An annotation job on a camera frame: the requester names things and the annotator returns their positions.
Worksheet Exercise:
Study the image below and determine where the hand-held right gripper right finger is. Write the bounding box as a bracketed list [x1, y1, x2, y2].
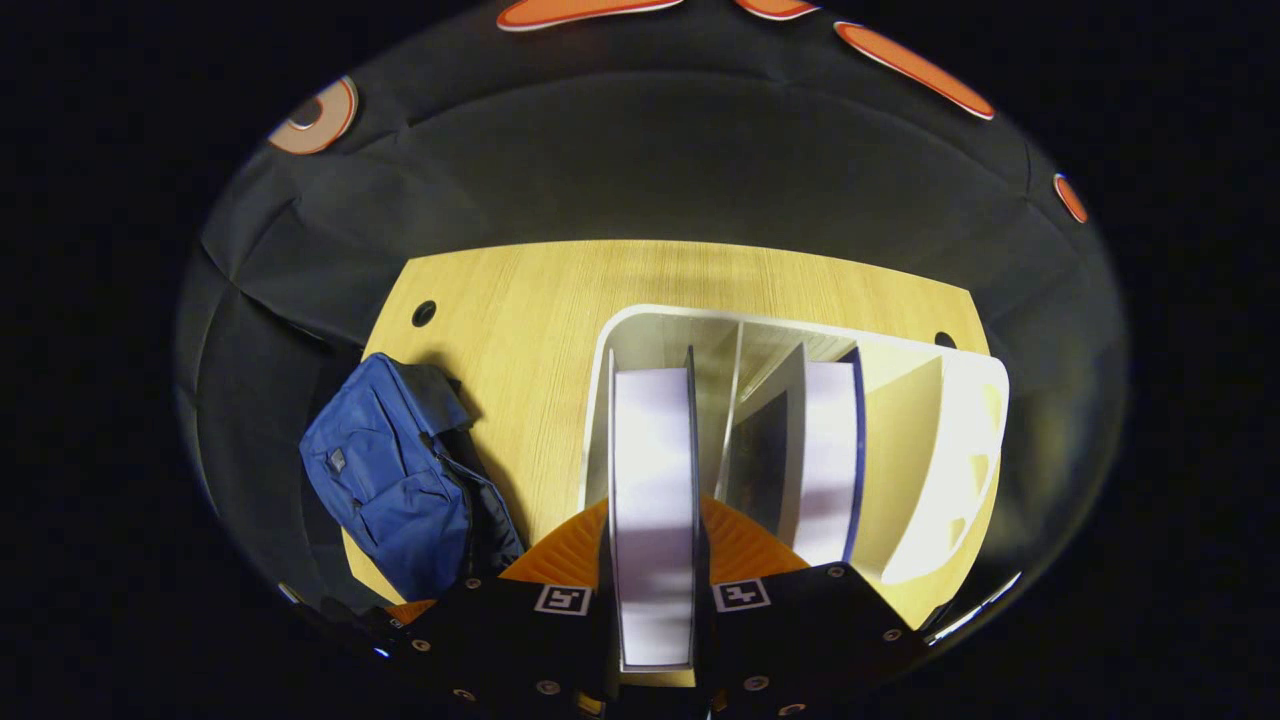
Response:
[697, 495, 931, 716]

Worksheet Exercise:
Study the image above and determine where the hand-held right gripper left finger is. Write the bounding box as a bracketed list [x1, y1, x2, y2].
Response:
[380, 498, 616, 716]

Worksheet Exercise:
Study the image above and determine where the blue schoolbag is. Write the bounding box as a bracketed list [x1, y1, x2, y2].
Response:
[298, 352, 526, 603]

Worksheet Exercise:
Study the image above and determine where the blue cover book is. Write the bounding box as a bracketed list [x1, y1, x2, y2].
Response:
[790, 348, 866, 566]

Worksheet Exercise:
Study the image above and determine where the grey cover book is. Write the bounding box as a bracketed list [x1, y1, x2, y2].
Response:
[608, 346, 699, 673]

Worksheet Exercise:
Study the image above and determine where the white bookshelf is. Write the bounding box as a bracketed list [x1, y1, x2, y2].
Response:
[580, 303, 1011, 591]

